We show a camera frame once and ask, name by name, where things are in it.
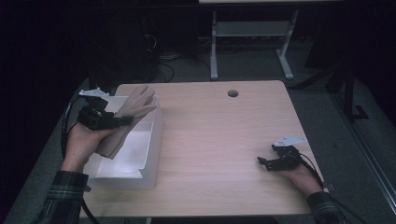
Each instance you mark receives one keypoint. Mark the round table grommet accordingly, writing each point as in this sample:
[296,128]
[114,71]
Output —
[233,93]

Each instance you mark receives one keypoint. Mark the person's left hand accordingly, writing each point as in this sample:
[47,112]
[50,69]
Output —
[81,146]

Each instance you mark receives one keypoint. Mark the white metal table frame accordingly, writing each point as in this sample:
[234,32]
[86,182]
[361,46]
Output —
[252,28]

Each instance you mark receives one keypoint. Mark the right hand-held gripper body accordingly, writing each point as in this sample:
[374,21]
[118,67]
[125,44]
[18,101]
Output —
[289,160]

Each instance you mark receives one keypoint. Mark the person's right hand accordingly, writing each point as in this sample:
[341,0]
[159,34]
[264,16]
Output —
[303,180]

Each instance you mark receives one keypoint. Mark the white cardboard box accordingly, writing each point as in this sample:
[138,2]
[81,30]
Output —
[149,146]

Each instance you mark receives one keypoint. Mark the aluminium floor rail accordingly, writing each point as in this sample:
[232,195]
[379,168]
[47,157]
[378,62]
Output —
[367,149]

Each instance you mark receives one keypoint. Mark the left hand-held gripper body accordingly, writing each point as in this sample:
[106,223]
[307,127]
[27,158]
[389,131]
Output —
[96,118]

